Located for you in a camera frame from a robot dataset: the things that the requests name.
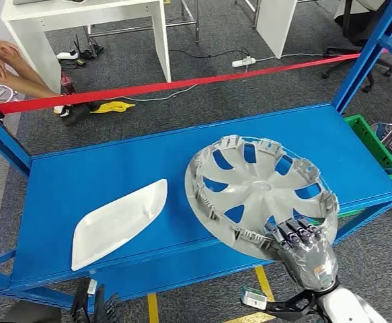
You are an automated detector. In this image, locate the white power strip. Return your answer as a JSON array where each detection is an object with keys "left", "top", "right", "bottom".
[{"left": 231, "top": 56, "right": 256, "bottom": 69}]

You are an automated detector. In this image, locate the black shoe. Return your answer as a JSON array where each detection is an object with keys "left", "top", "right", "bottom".
[{"left": 60, "top": 101, "right": 99, "bottom": 127}]

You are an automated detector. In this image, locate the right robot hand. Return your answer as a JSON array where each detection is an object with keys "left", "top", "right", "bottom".
[{"left": 264, "top": 216, "right": 339, "bottom": 293}]

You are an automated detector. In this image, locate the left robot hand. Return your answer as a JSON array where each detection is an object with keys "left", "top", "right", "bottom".
[{"left": 93, "top": 285, "right": 121, "bottom": 323}]

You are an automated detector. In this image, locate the person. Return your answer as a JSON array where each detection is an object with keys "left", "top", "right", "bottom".
[{"left": 0, "top": 17, "right": 60, "bottom": 100}]

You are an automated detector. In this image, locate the white desk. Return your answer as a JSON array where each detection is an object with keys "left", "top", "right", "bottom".
[
  {"left": 1, "top": 0, "right": 172, "bottom": 94},
  {"left": 255, "top": 0, "right": 298, "bottom": 60}
]

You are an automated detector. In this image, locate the grey wheel hubcap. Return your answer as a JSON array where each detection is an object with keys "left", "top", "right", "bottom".
[{"left": 185, "top": 134, "right": 340, "bottom": 262}]

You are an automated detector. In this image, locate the blue metal shelf rack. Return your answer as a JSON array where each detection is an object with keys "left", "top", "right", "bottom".
[{"left": 0, "top": 0, "right": 392, "bottom": 313}]

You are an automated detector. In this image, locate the black office chair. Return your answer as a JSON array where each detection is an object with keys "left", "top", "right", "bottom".
[{"left": 321, "top": 0, "right": 392, "bottom": 94}]

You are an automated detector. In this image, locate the yellow cloth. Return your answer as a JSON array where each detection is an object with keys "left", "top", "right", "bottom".
[{"left": 90, "top": 101, "right": 136, "bottom": 114}]

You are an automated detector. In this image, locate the green plastic crate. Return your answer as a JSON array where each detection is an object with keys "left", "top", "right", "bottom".
[{"left": 345, "top": 114, "right": 392, "bottom": 182}]

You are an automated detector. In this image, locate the white plastic car part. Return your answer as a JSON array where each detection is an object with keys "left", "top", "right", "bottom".
[{"left": 71, "top": 178, "right": 168, "bottom": 272}]

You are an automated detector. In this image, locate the red barrier tape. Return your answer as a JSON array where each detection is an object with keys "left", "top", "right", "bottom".
[{"left": 0, "top": 40, "right": 392, "bottom": 116}]

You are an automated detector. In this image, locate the red drink bottle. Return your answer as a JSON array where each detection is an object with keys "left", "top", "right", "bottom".
[{"left": 59, "top": 71, "right": 77, "bottom": 96}]

